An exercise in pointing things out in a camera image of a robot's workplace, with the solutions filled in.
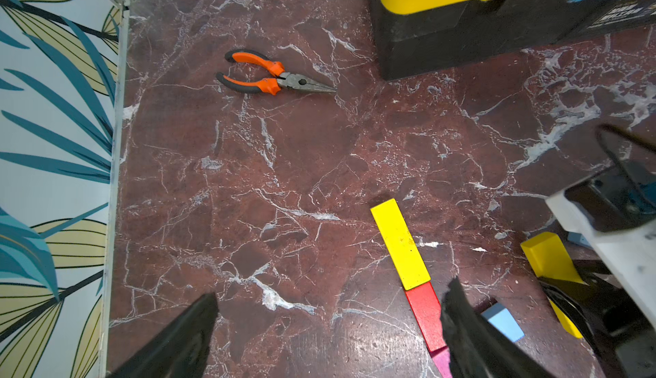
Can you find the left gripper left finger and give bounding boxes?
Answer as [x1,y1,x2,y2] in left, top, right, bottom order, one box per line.
[110,293,219,377]

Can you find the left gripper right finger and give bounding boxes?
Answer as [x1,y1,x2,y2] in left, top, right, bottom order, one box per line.
[440,277,552,377]

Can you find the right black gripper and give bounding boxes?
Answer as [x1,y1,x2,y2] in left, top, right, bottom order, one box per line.
[538,260,655,377]

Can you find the magenta small cube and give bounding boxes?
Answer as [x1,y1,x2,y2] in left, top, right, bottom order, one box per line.
[430,347,452,378]

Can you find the light blue block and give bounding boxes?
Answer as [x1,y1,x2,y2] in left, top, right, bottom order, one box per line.
[482,302,524,342]

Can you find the red block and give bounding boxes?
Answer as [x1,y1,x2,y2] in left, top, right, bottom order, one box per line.
[405,282,446,352]

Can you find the yellow block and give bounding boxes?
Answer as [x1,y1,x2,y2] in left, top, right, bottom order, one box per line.
[371,199,431,291]
[519,231,585,340]

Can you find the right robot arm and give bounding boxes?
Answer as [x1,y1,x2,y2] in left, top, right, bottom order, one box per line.
[538,171,655,377]

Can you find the yellow black toolbox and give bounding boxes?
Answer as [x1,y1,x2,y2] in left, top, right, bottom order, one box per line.
[368,0,655,80]

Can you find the small orange-handled pliers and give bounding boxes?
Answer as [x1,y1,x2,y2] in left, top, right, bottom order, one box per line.
[215,48,338,96]

